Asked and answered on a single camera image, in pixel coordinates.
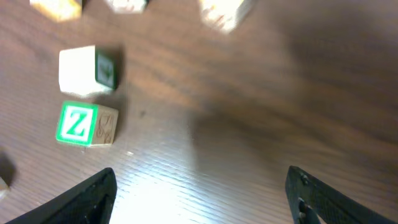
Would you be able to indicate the white block green side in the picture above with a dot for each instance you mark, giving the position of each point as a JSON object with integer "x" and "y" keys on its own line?
{"x": 86, "y": 71}

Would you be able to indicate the yellow block with black mark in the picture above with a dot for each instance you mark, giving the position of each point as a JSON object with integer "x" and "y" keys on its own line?
{"x": 224, "y": 15}

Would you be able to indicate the white block centre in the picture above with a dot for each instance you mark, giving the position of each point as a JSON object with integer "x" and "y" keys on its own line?
{"x": 127, "y": 6}

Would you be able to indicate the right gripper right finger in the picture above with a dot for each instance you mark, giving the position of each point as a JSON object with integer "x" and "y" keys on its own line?
{"x": 311, "y": 200}

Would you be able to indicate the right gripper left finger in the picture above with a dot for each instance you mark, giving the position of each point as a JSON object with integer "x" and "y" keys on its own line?
{"x": 91, "y": 201}

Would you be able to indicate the white block yellow side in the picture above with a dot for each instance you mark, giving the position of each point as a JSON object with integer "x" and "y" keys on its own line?
{"x": 59, "y": 10}

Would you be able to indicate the green Z letter block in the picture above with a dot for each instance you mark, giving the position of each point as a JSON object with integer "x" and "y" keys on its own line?
{"x": 86, "y": 124}

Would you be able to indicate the red U letter block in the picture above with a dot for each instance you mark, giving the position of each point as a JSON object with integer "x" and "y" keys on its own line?
{"x": 4, "y": 188}

